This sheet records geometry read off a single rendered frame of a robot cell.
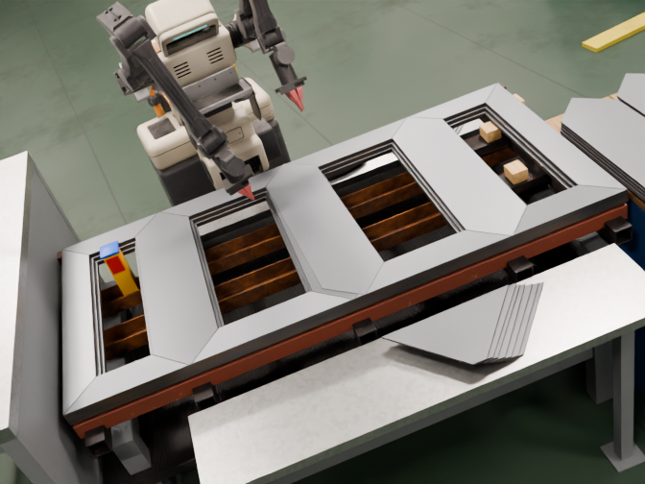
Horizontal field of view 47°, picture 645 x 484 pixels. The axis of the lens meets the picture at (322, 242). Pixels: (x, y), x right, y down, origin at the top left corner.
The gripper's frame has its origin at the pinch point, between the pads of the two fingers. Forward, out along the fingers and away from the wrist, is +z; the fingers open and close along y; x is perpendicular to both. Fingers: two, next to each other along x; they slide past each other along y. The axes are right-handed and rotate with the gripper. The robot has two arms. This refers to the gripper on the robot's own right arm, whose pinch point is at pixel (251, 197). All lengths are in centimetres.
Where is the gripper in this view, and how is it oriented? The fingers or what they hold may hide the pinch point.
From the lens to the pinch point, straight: 239.9
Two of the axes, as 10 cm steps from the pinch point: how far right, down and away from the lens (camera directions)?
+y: 8.4, -5.4, -0.7
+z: 4.6, 6.5, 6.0
